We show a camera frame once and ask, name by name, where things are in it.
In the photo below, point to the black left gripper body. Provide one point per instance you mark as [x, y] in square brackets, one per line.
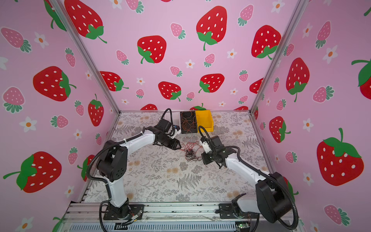
[171, 143]

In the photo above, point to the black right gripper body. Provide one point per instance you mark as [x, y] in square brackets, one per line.
[208, 157]

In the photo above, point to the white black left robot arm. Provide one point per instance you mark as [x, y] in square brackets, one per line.
[110, 164]

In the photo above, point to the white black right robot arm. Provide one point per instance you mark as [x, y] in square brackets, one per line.
[273, 199]

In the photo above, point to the black plastic storage bin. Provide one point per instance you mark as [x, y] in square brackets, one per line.
[188, 122]

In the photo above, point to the yellow plastic storage bin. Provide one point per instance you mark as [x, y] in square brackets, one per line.
[204, 118]

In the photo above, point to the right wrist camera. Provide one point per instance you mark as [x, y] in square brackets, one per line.
[205, 144]

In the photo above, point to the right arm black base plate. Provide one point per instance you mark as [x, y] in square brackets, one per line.
[232, 211]

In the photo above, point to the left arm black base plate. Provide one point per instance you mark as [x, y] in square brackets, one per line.
[125, 212]

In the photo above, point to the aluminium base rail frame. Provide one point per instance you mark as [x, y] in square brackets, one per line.
[165, 217]

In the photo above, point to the aluminium right corner post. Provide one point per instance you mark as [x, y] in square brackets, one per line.
[292, 24]

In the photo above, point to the aluminium corner post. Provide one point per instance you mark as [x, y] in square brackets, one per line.
[292, 24]
[75, 36]

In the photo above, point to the aluminium left corner post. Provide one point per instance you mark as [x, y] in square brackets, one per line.
[75, 36]

